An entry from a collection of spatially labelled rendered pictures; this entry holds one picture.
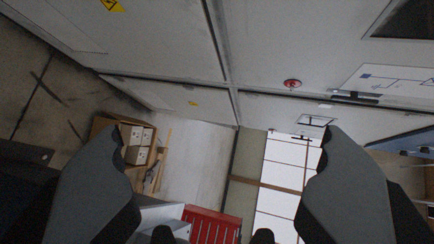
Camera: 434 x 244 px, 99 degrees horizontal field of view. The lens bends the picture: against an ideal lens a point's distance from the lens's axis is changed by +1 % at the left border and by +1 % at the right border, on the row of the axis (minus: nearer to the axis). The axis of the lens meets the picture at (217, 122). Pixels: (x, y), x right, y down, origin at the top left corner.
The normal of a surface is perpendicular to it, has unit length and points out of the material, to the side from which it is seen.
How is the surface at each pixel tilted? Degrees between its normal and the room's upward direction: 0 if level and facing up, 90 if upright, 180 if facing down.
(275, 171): 90
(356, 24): 90
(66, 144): 0
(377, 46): 90
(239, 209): 90
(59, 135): 0
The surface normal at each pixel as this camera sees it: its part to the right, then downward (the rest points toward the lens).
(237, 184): -0.18, -0.28
